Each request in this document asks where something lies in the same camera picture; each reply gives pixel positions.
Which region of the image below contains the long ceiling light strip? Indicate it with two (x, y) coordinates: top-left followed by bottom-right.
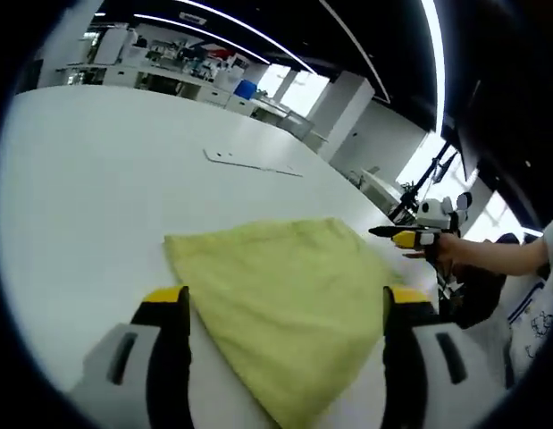
(132, 13), (272, 64)
(174, 0), (317, 75)
(420, 0), (448, 134)

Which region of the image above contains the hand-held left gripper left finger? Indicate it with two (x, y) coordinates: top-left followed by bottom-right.
(71, 285), (197, 429)

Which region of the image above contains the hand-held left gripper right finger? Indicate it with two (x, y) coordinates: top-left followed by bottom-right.
(381, 285), (506, 429)

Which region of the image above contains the long white workbench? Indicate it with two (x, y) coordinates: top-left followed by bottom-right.
(55, 61), (314, 131)

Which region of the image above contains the blue storage bin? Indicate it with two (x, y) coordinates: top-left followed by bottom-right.
(232, 79), (260, 100)

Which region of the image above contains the person's right hand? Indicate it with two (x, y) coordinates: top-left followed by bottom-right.
(402, 231), (467, 272)

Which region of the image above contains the yellow blue colour-block garment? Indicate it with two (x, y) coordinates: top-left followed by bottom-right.
(163, 216), (406, 429)

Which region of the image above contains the black stand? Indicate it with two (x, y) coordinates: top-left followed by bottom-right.
(386, 141), (461, 224)

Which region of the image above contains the person's white printed shirt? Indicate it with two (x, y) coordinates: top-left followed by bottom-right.
(502, 222), (553, 395)

